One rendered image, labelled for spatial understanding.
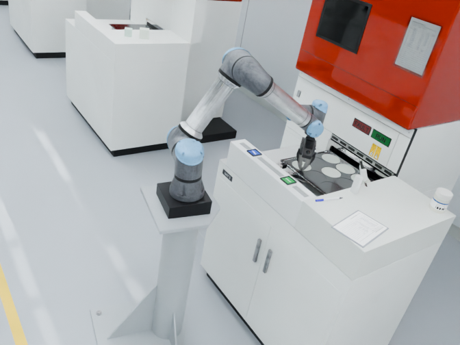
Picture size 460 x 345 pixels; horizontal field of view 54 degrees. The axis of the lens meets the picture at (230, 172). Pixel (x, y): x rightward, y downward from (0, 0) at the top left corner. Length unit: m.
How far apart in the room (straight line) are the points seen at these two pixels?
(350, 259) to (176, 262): 0.78
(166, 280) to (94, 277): 0.70
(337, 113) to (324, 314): 1.10
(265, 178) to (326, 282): 0.53
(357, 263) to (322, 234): 0.19
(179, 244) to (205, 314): 0.72
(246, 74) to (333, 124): 0.94
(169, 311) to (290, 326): 0.59
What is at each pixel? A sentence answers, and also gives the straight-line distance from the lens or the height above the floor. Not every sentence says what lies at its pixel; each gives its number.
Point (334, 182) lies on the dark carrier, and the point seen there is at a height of 0.90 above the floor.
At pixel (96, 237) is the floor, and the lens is 3.09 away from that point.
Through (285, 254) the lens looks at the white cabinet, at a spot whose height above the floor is 0.66.
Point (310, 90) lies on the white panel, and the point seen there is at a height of 1.13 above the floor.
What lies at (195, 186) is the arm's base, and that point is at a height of 0.95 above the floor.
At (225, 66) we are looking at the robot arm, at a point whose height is 1.41.
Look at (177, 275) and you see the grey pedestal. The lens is 2.19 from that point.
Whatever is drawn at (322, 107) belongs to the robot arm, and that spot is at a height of 1.25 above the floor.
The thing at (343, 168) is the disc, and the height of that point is 0.90.
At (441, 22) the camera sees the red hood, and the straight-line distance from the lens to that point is 2.17.
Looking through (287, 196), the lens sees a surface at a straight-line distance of 2.02.
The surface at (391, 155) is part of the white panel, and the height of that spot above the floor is 1.05.
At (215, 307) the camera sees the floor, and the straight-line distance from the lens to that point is 2.72.
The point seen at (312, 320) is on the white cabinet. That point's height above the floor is 0.49.
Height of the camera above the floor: 1.99
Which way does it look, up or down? 30 degrees down
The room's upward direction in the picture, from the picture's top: 11 degrees clockwise
